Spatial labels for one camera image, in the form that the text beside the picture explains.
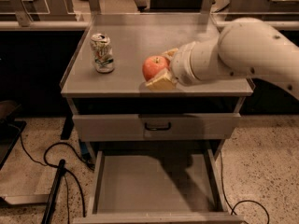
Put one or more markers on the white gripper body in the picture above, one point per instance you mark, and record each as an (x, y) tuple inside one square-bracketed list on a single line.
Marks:
[(179, 63)]

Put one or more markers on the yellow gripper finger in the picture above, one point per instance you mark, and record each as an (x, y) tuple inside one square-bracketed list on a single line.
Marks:
[(169, 54), (162, 81)]

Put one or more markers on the red apple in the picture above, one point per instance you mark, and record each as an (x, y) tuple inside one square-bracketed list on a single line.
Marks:
[(153, 65)]

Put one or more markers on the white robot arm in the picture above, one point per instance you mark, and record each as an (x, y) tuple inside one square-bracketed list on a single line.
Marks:
[(245, 48)]

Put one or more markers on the grey top drawer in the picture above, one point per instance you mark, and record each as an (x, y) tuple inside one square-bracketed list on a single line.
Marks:
[(96, 128)]

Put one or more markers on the grey drawer cabinet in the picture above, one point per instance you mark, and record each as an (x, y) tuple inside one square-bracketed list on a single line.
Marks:
[(134, 37)]

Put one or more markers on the open grey middle drawer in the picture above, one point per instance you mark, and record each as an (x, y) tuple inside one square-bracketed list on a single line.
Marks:
[(157, 187)]

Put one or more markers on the crushed soda can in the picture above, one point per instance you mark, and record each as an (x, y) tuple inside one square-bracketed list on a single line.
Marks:
[(103, 60)]

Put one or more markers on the black bar on floor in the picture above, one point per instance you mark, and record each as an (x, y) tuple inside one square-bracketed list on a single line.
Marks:
[(50, 206)]

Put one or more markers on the black chair base left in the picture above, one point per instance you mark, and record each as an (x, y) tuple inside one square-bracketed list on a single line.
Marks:
[(10, 129)]

